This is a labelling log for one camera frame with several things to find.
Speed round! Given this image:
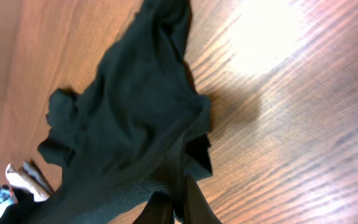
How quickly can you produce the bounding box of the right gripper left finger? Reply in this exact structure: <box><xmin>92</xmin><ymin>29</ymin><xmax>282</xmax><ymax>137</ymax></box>
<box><xmin>133</xmin><ymin>192</ymin><xmax>174</xmax><ymax>224</ymax></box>

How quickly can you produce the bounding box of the black t-shirt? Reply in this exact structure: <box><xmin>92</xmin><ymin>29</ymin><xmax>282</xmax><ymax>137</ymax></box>
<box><xmin>0</xmin><ymin>1</ymin><xmax>213</xmax><ymax>223</ymax></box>

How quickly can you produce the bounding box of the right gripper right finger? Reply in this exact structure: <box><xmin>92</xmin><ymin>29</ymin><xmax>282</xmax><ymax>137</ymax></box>
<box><xmin>183</xmin><ymin>176</ymin><xmax>222</xmax><ymax>224</ymax></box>

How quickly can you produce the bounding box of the beige folded shirt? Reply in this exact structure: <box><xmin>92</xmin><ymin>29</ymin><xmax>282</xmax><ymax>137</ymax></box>
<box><xmin>0</xmin><ymin>161</ymin><xmax>54</xmax><ymax>218</ymax></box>

